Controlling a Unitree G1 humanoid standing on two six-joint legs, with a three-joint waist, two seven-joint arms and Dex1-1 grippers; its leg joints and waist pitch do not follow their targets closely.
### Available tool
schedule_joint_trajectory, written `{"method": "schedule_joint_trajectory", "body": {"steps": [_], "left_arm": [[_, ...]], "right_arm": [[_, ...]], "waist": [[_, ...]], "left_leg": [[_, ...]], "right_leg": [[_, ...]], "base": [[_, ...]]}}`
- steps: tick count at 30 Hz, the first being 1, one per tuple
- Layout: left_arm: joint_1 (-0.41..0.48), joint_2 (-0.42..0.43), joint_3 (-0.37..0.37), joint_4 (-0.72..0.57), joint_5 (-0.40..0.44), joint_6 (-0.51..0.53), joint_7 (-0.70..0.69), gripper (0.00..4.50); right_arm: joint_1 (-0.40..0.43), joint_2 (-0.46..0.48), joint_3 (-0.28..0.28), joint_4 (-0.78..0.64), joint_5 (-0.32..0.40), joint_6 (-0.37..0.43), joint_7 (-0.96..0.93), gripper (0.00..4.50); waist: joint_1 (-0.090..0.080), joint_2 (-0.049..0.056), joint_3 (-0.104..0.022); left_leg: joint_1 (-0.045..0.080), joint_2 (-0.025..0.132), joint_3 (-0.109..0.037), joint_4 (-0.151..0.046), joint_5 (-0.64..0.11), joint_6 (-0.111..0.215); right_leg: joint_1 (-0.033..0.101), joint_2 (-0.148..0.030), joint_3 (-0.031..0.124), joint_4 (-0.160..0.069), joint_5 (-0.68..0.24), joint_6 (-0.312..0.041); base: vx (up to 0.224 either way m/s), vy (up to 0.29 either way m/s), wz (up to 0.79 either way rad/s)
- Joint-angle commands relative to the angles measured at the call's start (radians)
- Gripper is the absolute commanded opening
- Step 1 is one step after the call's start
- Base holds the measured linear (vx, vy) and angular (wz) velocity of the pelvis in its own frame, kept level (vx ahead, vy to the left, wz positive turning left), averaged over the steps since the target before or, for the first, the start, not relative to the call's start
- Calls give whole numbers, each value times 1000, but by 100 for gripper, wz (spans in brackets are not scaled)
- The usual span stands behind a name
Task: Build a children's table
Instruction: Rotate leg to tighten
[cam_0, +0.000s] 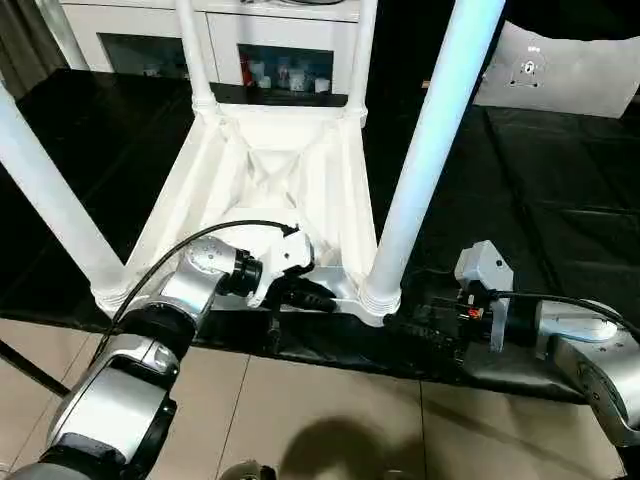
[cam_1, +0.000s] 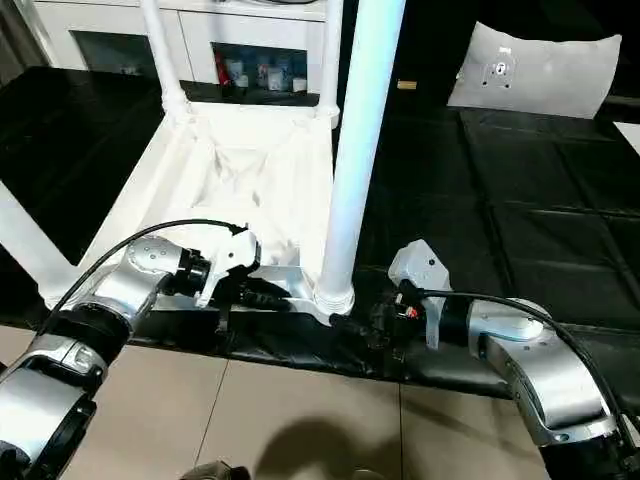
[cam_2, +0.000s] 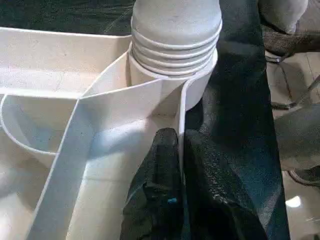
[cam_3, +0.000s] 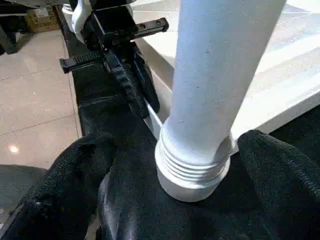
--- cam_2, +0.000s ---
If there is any white plastic table leg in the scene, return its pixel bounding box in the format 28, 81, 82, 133
129, 0, 223, 78

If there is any dark right robot leg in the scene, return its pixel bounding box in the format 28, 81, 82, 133
258, 0, 307, 35

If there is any white plastic table top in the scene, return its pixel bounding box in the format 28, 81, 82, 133
0, 26, 218, 240

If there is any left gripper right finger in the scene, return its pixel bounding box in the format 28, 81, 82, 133
183, 129, 270, 240

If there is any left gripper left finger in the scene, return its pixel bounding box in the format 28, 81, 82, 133
119, 127, 185, 240

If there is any dark robot leg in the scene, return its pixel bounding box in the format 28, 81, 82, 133
258, 0, 307, 35
273, 104, 320, 187

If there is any dark left robot leg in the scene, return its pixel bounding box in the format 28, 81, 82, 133
273, 104, 320, 187

